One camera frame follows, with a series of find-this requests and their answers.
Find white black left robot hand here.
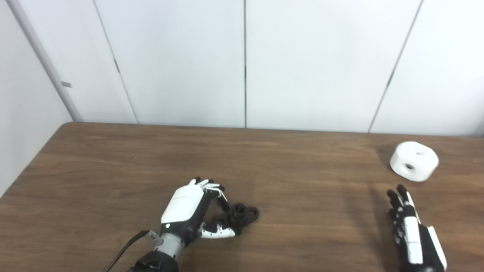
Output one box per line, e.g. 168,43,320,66
160,177,237,243

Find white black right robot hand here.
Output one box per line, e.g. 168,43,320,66
386,184,448,272

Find black flanged holder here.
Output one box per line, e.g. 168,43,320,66
212,203,260,232

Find round white piece with holes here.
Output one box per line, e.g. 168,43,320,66
390,141,439,182

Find thick black left wrist cable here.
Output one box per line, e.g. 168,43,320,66
104,229,163,272

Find grey wall corner post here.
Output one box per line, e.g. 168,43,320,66
7,0,84,123

